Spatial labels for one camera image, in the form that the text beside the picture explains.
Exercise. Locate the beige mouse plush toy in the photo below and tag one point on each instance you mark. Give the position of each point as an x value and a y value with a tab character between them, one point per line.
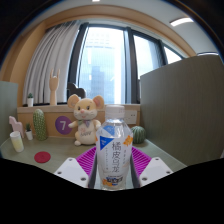
85	120

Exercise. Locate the large grey-green desk partition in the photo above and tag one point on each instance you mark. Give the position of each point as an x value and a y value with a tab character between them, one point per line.
186	110

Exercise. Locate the wooden hand model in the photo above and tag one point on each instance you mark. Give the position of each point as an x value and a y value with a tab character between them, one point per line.
54	90

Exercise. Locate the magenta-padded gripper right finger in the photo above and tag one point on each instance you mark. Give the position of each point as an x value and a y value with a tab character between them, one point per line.
155	170

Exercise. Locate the round green ceramic cactus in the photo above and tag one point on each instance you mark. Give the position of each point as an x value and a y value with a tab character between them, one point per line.
138	134

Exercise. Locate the clear plastic drink bottle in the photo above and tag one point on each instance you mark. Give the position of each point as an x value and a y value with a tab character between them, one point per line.
114	150

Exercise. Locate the tall green ceramic cactus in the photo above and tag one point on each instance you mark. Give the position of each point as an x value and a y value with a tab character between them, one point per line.
40	125

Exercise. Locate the pink horse figurine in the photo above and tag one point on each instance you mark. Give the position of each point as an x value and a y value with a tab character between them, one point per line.
15	125

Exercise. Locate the white wall power outlet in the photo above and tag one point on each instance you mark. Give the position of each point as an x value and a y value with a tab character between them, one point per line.
131	117

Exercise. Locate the round purple number sign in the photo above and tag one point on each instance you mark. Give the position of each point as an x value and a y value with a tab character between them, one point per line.
62	125

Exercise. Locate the white pleated curtain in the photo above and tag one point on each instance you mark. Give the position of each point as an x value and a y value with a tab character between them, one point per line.
50	63

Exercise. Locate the ceiling lights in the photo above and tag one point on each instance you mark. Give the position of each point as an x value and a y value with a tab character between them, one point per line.
181	21

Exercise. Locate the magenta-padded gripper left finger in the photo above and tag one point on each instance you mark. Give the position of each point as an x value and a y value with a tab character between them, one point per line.
71	170

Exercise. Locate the pale yellow paper cup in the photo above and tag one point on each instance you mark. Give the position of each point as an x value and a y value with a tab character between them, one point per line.
16	142

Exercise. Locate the dark-framed window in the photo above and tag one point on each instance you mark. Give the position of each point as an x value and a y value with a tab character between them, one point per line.
103	63

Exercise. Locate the small plant in white pot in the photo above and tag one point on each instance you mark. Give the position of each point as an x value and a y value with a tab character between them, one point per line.
29	134
30	101

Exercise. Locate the flat round red coaster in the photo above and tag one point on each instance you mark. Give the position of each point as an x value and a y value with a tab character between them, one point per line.
42	157

